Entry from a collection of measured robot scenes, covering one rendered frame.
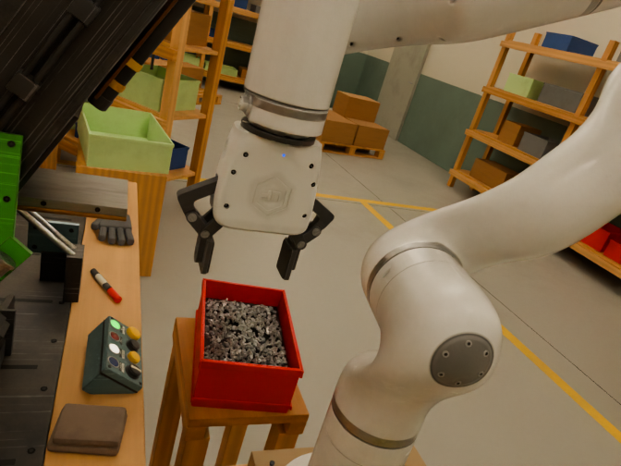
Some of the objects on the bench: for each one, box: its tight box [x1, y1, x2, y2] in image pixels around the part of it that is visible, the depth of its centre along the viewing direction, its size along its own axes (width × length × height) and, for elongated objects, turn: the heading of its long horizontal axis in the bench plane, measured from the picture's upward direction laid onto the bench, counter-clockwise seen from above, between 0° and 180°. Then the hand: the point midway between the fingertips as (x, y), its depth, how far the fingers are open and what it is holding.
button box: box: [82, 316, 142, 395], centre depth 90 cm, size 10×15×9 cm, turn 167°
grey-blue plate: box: [27, 220, 79, 282], centre depth 106 cm, size 10×2×14 cm, turn 77°
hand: (245, 263), depth 54 cm, fingers open, 8 cm apart
